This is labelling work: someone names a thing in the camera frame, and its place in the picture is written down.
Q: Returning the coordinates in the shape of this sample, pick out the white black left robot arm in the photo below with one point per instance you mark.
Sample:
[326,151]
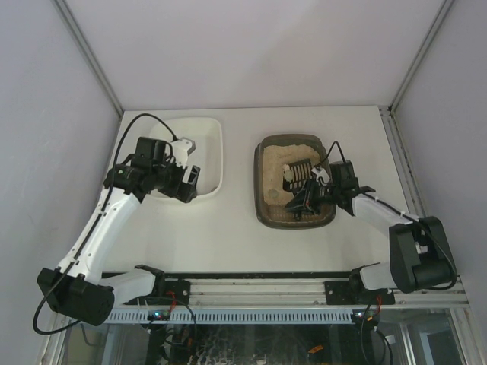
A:
[75,287]

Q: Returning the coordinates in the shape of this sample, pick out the grey slotted cable duct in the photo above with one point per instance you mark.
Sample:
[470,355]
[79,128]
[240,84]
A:
[232,316]

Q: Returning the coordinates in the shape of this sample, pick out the aluminium frame post right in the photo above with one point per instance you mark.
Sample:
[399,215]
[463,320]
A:
[421,53]

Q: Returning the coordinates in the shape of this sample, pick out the aluminium frame post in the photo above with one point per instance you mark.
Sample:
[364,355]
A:
[421,53]
[84,47]

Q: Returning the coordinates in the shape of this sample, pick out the black litter scoop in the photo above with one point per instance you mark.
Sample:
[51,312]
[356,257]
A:
[302,172]

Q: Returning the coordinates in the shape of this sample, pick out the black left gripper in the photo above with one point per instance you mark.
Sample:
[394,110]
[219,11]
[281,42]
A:
[183,182]

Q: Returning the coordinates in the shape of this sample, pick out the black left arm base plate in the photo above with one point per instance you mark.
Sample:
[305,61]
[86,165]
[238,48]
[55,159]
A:
[172,290]

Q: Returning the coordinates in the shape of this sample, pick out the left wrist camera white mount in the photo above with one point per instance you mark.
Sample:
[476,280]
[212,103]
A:
[181,150]

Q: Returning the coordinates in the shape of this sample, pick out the aluminium frame post left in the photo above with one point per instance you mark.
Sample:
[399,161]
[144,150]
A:
[84,47]

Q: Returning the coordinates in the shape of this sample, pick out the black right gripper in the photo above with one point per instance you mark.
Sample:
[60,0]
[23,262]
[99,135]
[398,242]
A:
[311,195]

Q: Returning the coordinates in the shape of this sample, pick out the white plastic tub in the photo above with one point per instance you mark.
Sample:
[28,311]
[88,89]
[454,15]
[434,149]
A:
[207,134]

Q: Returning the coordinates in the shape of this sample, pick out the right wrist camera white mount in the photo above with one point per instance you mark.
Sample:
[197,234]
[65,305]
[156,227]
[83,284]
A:
[321,175]

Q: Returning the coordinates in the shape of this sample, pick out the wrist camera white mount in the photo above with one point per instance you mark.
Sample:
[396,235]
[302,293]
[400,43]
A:
[321,175]
[181,150]

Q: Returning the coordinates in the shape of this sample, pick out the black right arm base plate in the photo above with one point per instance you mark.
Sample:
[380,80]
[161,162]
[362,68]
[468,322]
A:
[341,293]

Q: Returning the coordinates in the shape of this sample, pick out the aluminium front rail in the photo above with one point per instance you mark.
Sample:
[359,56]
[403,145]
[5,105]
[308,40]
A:
[301,292]

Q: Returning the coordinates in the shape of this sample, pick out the dark brown litter box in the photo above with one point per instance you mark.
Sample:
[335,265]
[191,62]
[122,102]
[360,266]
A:
[271,154]

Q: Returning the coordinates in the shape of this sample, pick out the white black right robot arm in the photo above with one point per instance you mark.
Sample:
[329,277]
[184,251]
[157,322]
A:
[419,252]

